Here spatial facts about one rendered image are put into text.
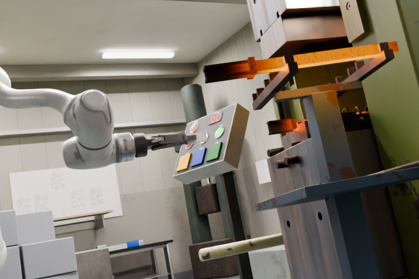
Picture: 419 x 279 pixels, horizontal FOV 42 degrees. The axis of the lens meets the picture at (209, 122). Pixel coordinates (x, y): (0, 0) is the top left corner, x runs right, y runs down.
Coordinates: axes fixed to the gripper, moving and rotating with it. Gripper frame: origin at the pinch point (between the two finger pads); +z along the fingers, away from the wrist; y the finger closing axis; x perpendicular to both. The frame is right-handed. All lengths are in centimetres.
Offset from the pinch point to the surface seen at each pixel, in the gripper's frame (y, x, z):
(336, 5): 12, 37, 54
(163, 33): -602, 276, 154
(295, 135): -0.6, -3.6, 35.2
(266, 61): 68, 1, -2
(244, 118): -43, 13, 35
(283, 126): 0.7, -0.3, 30.7
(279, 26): 5.1, 33.7, 35.2
